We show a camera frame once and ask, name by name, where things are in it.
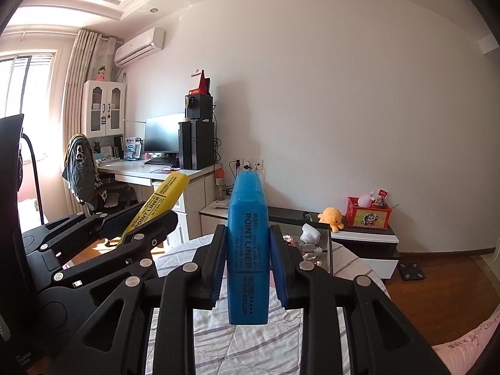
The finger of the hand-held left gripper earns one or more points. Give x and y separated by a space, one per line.
117 220
156 230

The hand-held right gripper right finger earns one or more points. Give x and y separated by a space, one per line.
278 265

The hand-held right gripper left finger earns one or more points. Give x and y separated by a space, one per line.
218 265

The yellow highlighter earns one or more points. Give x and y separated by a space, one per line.
164 197

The clear glass bottle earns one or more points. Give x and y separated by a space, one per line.
308 250

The pink storage box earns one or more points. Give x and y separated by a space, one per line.
285 223

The blue highlighter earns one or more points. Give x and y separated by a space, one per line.
248 222

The black office chair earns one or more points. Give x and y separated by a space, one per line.
113 197

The small white side table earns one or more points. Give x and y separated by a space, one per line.
213 218

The white desk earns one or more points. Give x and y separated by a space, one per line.
132 168

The small printed packet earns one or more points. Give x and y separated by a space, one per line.
220 206

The pink mouse pad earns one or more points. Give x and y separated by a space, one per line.
162 170

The dark jacket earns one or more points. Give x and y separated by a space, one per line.
78 164

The black keyboard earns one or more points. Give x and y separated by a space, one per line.
160 161

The yellow octopus plush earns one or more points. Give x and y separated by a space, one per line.
330 216

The blue carton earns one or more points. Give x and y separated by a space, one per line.
132 149

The bottle with red cap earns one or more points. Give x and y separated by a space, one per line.
220 185

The black curved pole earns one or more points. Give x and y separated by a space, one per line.
38 187

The striped white bedsheet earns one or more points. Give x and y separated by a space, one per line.
250 347

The black and white low cabinet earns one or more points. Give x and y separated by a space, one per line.
363 236

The black computer tower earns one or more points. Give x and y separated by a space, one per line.
195 144

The black computer monitor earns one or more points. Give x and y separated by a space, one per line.
164 132

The red toy crate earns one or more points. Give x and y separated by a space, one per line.
367 218

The pink plush toy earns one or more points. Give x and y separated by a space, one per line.
366 199

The white hutch cabinet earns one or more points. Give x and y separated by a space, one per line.
102 109

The black flat panel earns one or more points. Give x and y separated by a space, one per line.
9 156

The small red tag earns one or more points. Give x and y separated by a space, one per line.
382 193

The black box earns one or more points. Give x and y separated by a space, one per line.
201 107

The black bathroom scale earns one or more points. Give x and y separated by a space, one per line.
411 271

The beige curtain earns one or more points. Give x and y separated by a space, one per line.
78 86

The pink doll figure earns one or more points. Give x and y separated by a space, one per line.
102 74

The window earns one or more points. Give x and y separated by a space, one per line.
35 97

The red triangular box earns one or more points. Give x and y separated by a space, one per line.
202 82

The white air conditioner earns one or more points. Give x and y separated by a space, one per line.
138 47

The pink blanket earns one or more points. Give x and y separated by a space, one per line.
468 347

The white wall sockets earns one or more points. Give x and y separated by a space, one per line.
247 163

